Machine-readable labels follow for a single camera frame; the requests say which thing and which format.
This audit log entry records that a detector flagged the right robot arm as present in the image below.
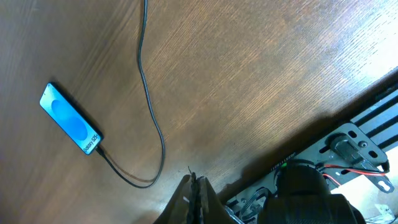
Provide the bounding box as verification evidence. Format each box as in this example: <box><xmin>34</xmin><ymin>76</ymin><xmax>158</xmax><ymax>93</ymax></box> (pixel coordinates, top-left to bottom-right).
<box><xmin>156</xmin><ymin>164</ymin><xmax>365</xmax><ymax>224</ymax></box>

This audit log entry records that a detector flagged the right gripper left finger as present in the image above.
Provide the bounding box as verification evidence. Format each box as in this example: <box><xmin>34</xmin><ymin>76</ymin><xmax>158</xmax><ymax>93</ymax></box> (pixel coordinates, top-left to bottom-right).
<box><xmin>154</xmin><ymin>175</ymin><xmax>192</xmax><ymax>224</ymax></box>

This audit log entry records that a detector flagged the blue Samsung smartphone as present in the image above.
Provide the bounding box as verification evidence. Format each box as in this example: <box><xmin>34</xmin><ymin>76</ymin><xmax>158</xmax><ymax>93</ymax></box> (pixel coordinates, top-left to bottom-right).
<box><xmin>39</xmin><ymin>82</ymin><xmax>103</xmax><ymax>155</ymax></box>

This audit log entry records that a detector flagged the black charging cable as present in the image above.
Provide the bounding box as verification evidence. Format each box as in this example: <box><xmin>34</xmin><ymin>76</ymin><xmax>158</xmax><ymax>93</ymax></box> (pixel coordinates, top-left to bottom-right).
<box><xmin>95</xmin><ymin>0</ymin><xmax>166</xmax><ymax>189</ymax></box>

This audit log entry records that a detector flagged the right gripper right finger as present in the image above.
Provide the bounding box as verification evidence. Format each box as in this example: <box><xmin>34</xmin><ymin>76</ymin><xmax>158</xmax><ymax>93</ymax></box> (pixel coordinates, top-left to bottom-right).
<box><xmin>195</xmin><ymin>177</ymin><xmax>236</xmax><ymax>224</ymax></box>

